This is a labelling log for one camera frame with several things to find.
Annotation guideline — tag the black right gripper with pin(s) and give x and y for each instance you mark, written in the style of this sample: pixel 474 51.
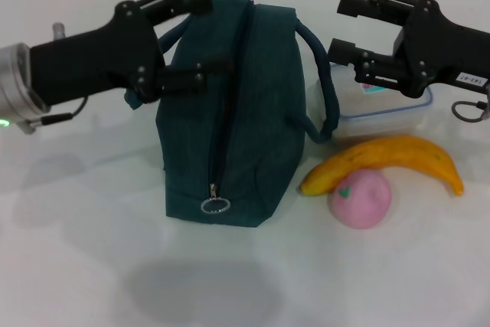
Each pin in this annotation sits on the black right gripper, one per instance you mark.
pixel 440 47

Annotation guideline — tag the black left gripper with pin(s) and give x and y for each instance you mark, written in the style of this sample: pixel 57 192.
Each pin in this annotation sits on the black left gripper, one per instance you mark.
pixel 95 59

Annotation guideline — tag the clear box with blue lid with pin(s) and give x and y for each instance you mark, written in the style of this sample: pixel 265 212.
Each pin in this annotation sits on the clear box with blue lid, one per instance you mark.
pixel 383 116

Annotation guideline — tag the dark teal insulated bag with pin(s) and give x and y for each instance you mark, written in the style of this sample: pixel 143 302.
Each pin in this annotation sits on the dark teal insulated bag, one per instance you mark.
pixel 268 112

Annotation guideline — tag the yellow banana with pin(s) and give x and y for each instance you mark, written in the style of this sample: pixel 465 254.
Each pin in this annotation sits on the yellow banana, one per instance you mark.
pixel 402 151

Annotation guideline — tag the pink toy peach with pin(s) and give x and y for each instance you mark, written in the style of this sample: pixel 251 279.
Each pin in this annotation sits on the pink toy peach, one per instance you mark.
pixel 361 204

